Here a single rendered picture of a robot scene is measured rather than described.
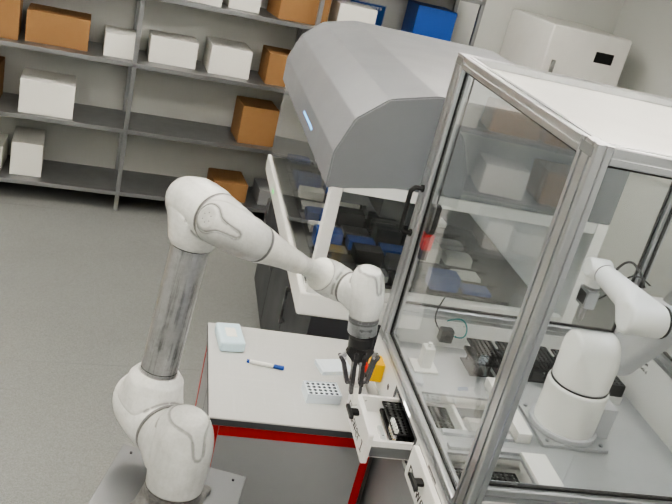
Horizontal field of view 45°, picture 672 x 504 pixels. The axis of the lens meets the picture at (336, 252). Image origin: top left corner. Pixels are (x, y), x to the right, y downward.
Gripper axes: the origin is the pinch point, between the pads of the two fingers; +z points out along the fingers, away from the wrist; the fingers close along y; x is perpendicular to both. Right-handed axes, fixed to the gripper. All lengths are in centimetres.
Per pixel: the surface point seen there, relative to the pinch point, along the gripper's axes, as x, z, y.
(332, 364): 53, 18, 5
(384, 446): -9.0, 13.2, 8.8
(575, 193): -56, -82, 28
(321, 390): 32.1, 17.5, -3.3
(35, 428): 108, 79, -111
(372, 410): 15.1, 15.4, 10.9
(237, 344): 56, 12, -31
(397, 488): -7.4, 29.9, 15.5
